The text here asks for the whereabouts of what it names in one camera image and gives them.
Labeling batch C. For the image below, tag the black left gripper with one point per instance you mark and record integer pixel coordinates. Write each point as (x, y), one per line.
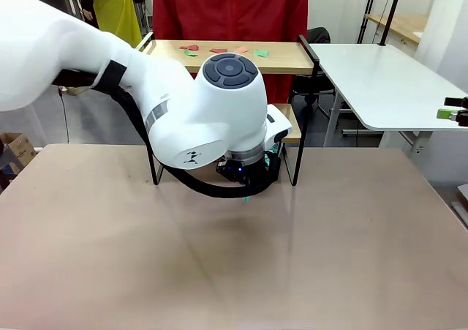
(235, 172)

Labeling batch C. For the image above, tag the green paper scrap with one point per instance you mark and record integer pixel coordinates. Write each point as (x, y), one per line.
(190, 53)
(262, 53)

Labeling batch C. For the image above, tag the salmon orange paper scrap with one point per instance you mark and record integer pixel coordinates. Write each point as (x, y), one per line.
(241, 49)

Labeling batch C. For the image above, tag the red paper scrap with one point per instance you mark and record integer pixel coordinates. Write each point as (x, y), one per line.
(191, 47)
(218, 50)

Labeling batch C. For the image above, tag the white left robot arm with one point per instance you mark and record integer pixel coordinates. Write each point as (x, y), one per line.
(204, 118)

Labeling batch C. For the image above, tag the black-clothed person's bare hand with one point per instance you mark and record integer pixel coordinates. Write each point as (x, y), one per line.
(88, 14)

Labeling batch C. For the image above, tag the large white side table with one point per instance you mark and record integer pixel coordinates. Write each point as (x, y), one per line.
(384, 81)

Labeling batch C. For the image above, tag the wooden background desk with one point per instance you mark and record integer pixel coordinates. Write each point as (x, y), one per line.
(402, 24)

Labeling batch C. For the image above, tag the thick black stand pole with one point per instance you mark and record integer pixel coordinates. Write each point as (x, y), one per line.
(392, 11)

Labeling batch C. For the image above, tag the thin black tripod stand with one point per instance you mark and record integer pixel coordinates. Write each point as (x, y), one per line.
(366, 19)

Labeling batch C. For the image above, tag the black office chair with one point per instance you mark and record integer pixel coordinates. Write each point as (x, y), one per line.
(320, 35)

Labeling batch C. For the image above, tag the person in red jacket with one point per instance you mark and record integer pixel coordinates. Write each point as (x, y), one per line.
(234, 8)

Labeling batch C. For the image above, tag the person in yellow apron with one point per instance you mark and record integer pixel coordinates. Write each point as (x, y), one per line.
(117, 11)

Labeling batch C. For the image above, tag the cardboard box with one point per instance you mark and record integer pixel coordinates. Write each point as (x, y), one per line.
(20, 149)

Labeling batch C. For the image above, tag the two-tier wooden shelf black frame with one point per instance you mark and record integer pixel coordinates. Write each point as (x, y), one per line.
(285, 61)

